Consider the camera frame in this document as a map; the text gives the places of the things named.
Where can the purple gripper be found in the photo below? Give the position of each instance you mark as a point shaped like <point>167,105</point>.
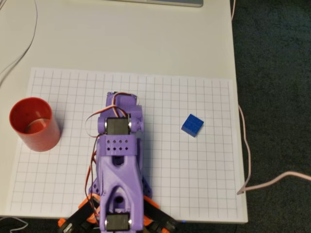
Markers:
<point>124,96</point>

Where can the blue toy brick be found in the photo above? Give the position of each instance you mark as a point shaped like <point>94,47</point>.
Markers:
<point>192,125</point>

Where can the purple robot arm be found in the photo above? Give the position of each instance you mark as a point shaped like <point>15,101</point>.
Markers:
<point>119,174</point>

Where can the red plastic cup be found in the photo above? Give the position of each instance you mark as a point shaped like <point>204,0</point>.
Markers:
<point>40,138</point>

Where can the white grid paper sheet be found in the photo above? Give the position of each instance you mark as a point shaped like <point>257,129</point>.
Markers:
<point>194,170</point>

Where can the silver laptop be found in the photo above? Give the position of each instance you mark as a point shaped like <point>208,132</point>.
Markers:
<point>170,3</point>

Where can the orange black table clamp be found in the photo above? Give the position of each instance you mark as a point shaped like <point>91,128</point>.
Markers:
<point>77,217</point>
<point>158,216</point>

